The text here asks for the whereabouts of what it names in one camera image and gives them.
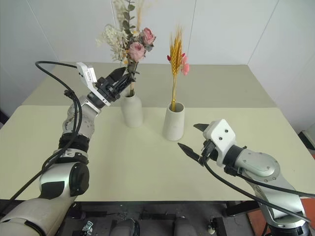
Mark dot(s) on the dark rounded shape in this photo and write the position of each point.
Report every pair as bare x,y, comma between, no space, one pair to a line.
126,227

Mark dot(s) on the white tapered vase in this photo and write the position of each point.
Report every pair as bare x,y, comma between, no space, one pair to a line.
173,125

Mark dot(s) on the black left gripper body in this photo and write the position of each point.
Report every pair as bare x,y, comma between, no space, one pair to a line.
108,88

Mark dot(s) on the golden wheat bouquet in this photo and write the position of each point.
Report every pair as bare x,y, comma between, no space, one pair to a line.
176,52

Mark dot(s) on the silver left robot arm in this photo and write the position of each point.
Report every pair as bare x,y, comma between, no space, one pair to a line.
82,123

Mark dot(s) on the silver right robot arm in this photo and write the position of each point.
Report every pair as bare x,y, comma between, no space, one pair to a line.
259,163

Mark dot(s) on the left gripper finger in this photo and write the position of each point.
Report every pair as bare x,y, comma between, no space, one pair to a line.
126,80
118,73

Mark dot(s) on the white bottle-shaped vase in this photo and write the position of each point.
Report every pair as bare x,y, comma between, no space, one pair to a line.
132,113

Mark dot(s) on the table caster wheel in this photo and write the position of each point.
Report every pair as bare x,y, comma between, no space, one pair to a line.
87,225
211,227

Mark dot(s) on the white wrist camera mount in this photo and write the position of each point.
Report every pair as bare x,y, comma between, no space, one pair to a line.
221,134
86,73

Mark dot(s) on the pink rose dried bouquet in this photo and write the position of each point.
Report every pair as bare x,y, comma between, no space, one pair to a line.
136,49

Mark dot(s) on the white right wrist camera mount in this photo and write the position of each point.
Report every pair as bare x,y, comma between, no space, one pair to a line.
221,134

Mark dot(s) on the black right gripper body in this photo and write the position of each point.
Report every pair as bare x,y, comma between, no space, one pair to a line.
210,150

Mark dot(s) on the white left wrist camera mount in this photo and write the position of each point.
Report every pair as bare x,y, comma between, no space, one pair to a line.
86,73

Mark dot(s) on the black table frame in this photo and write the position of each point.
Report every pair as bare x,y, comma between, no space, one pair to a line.
240,207

